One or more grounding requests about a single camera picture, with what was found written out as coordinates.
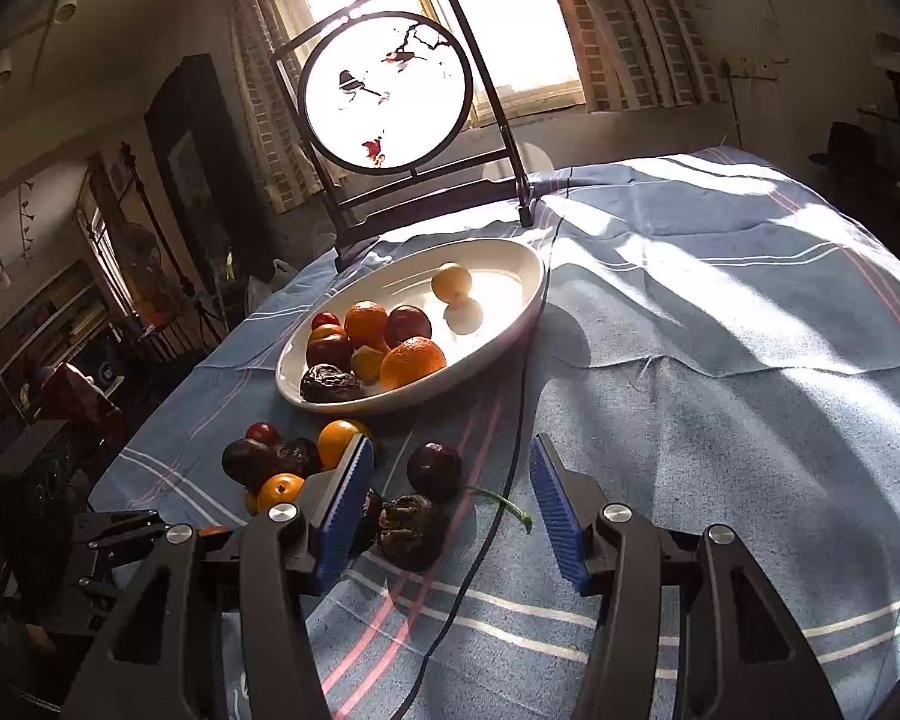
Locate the blue striped tablecloth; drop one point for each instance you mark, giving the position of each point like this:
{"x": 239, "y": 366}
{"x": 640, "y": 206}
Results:
{"x": 717, "y": 344}

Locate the dark brown mangosteen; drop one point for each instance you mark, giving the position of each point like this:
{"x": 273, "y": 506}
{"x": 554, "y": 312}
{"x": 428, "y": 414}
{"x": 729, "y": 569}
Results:
{"x": 299, "y": 457}

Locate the checked curtain right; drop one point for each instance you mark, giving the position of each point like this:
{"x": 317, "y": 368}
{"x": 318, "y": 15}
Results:
{"x": 639, "y": 54}

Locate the yellow-green small fruit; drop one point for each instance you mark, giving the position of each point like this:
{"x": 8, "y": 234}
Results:
{"x": 366, "y": 363}

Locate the large orange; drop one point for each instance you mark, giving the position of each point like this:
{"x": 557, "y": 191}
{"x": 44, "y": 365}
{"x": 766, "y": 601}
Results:
{"x": 412, "y": 360}

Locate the round painted screen stand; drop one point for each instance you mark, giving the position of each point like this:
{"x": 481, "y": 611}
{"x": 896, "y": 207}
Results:
{"x": 376, "y": 91}

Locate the plastic bags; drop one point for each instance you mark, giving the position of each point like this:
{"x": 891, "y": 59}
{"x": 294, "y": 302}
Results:
{"x": 258, "y": 291}

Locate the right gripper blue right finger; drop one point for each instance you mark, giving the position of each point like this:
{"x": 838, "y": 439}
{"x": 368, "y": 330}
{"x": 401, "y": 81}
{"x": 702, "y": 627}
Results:
{"x": 604, "y": 549}

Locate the dark red cherry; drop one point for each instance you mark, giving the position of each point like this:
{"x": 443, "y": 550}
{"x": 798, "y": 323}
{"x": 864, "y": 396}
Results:
{"x": 264, "y": 433}

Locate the small orange mandarin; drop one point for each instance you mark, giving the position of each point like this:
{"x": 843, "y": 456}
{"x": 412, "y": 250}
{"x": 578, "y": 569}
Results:
{"x": 327, "y": 330}

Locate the small yellow-orange kumquat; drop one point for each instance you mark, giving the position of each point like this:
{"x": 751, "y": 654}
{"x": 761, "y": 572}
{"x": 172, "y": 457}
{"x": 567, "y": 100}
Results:
{"x": 452, "y": 283}

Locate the wrinkled dark date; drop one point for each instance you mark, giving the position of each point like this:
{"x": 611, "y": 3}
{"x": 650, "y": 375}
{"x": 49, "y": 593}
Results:
{"x": 326, "y": 383}

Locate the green stem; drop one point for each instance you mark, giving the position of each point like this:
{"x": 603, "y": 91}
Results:
{"x": 522, "y": 516}

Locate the dark framed picture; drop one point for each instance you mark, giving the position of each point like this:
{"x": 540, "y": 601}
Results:
{"x": 206, "y": 178}

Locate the dark cherry with stem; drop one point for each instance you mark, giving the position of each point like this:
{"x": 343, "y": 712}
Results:
{"x": 434, "y": 470}

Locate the white oval plate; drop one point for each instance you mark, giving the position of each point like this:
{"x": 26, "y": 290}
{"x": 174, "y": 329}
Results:
{"x": 507, "y": 286}

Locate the checked curtain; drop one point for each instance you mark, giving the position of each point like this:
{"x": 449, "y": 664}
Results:
{"x": 639, "y": 54}
{"x": 286, "y": 176}

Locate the dark glossy chestnut fruit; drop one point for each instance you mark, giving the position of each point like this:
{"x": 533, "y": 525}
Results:
{"x": 250, "y": 463}

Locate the orange tangerine middle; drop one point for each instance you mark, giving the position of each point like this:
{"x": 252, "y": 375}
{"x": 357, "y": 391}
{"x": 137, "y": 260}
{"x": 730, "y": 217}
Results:
{"x": 282, "y": 488}

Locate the dried brown fruit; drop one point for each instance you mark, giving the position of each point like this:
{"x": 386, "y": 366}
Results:
{"x": 411, "y": 532}

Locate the large dark red plum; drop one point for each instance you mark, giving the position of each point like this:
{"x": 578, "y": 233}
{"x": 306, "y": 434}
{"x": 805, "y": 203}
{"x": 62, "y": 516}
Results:
{"x": 335, "y": 349}

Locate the checked curtain left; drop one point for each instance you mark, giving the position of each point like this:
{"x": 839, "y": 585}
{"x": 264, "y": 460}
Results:
{"x": 286, "y": 176}

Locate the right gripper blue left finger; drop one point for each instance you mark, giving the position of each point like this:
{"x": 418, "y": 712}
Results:
{"x": 291, "y": 550}

